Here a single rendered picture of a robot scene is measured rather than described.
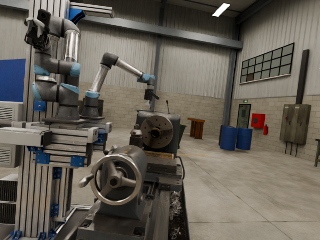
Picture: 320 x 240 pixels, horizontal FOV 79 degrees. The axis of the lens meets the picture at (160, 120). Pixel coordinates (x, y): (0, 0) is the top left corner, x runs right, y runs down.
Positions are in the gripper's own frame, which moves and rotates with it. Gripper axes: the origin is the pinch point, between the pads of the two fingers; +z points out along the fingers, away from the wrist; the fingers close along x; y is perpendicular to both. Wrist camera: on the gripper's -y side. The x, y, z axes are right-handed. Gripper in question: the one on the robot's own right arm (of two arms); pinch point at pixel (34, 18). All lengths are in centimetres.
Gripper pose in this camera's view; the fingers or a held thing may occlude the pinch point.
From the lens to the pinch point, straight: 95.5
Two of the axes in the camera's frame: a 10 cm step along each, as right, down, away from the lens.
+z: 4.0, 0.9, -9.1
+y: -2.3, 9.7, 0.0
